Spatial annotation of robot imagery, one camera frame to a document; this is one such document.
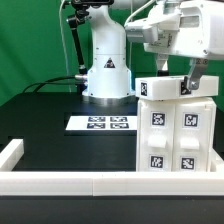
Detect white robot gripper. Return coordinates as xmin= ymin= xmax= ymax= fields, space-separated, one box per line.
xmin=144 ymin=0 xmax=224 ymax=90

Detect white cabinet top block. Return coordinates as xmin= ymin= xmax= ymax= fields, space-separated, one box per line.
xmin=135 ymin=75 xmax=219 ymax=101

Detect white cabinet body box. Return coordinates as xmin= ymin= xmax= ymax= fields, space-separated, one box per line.
xmin=136 ymin=97 xmax=216 ymax=172

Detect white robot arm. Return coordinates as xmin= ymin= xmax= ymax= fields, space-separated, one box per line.
xmin=82 ymin=0 xmax=224 ymax=104

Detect white right fence bar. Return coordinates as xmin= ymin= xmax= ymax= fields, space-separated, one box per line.
xmin=210 ymin=149 xmax=224 ymax=172

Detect white fence bar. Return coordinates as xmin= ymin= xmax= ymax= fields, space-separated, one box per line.
xmin=0 ymin=139 xmax=24 ymax=172
xmin=210 ymin=149 xmax=224 ymax=172
xmin=0 ymin=172 xmax=224 ymax=196

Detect white front fence bar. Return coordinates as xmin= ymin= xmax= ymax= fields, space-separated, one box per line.
xmin=0 ymin=172 xmax=224 ymax=196

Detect white left fence bar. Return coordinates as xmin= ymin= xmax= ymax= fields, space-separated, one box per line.
xmin=0 ymin=139 xmax=24 ymax=172

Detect black camera stand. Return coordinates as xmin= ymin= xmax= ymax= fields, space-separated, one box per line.
xmin=65 ymin=0 xmax=93 ymax=81

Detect white marker base plate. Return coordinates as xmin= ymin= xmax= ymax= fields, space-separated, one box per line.
xmin=66 ymin=116 xmax=137 ymax=131

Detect grey hanging cable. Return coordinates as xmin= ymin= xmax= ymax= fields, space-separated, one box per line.
xmin=58 ymin=0 xmax=73 ymax=94

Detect black cables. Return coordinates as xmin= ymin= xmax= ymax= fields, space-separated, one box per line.
xmin=22 ymin=75 xmax=84 ymax=94

